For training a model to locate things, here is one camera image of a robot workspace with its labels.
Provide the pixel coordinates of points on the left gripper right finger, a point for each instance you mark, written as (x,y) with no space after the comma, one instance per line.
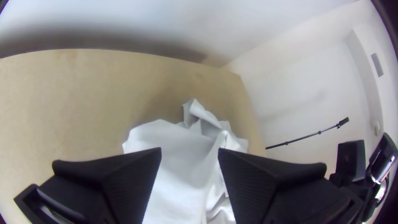
(273,193)

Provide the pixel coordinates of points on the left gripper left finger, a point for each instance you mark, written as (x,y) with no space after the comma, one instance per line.
(118,186)

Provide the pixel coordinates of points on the white t-shirt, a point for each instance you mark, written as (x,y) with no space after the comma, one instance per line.
(186,155)

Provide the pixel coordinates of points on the black stand pole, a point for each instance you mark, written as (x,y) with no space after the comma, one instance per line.
(307,135)

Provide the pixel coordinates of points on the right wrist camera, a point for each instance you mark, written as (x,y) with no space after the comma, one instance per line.
(351,160)

